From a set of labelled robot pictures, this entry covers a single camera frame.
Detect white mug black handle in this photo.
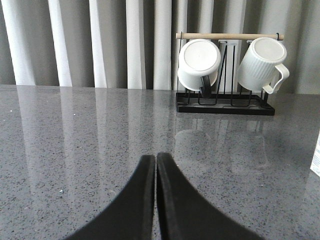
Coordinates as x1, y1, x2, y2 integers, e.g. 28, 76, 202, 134
177, 39, 221, 98

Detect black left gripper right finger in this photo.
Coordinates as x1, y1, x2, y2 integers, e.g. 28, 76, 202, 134
156, 152, 261, 240

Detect black wire mug rack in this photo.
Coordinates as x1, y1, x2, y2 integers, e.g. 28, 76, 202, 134
175, 32, 284, 116

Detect blue Pascual milk carton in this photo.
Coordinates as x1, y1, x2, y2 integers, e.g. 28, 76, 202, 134
310, 134, 320, 177

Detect grey white curtain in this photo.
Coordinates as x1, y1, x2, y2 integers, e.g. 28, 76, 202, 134
0, 0, 320, 94

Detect white ribbed mug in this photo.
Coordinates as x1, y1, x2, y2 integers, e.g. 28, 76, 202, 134
237, 37, 290, 94

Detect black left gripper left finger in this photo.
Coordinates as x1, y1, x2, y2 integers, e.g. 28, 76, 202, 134
67, 155, 156, 240

